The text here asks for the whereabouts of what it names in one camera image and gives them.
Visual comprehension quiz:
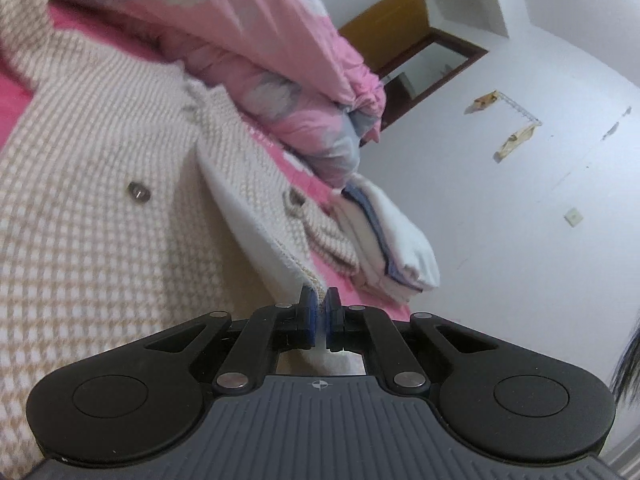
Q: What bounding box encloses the beige white houndstooth knit cardigan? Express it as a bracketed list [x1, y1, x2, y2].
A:
[1, 0, 359, 478]

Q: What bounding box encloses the folded white purple clothes stack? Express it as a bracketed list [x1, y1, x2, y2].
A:
[329, 174, 440, 304]

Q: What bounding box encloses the brown wooden door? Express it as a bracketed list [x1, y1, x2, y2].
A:
[340, 0, 487, 129]

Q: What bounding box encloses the pink floral bed sheet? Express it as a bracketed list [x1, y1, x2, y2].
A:
[1, 3, 410, 322]

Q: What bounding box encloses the pink floral quilt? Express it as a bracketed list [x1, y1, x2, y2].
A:
[66, 0, 386, 188]

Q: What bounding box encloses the white wall socket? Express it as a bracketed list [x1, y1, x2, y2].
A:
[564, 208, 584, 228]

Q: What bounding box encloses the white wall hook rack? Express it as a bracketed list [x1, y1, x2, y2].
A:
[464, 90, 542, 164]

